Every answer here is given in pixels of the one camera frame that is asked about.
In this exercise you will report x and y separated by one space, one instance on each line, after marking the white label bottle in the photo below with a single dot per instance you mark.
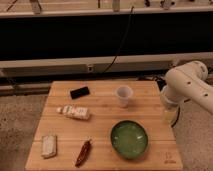
74 112

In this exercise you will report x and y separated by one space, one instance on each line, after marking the black rectangular block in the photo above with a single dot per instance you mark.
77 93

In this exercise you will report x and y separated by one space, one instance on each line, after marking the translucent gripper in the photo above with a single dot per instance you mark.
169 115

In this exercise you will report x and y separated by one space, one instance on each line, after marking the green ceramic bowl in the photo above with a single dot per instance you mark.
129 139

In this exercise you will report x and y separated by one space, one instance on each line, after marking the white sponge block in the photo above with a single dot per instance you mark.
49 146

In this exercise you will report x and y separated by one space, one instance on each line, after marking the red chili pepper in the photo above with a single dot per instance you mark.
83 153

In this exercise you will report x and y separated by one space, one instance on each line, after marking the wooden board table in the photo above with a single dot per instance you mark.
144 108

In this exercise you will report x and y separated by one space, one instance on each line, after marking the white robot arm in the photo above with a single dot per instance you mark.
186 82

